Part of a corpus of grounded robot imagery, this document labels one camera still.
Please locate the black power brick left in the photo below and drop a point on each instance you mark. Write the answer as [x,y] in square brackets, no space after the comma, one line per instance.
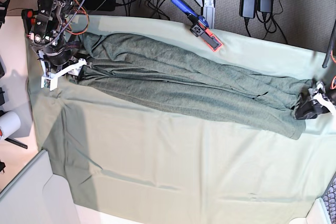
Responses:
[100,5]

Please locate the blue orange clamp centre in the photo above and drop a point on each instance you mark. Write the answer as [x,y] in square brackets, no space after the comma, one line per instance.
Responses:
[200,27]

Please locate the blue orange clamp left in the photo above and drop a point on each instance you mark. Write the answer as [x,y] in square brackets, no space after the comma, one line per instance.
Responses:
[35,21]

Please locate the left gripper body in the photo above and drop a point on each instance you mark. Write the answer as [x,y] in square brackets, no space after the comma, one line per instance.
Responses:
[327,93]

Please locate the patterned keyboard corner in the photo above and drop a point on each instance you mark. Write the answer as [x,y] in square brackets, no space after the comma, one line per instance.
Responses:
[329,199]

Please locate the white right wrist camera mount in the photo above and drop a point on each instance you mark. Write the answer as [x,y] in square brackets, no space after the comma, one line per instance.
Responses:
[49,80]

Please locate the blue orange clamp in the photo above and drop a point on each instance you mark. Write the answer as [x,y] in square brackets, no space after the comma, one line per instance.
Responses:
[200,27]
[35,21]

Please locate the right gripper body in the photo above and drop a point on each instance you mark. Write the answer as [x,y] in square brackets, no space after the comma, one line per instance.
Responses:
[57,58]

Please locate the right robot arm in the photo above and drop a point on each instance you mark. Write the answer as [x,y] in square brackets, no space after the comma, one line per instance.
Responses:
[53,40]

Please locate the light green table cloth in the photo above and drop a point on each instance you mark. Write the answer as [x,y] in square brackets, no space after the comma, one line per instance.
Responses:
[154,167]

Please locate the white paper roll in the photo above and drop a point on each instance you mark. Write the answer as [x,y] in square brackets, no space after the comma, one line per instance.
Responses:
[9,124]

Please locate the green T-shirt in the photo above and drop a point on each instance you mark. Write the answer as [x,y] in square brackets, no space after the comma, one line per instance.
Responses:
[168,78]

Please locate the black rod on table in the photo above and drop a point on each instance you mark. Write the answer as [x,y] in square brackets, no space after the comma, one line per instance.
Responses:
[17,143]

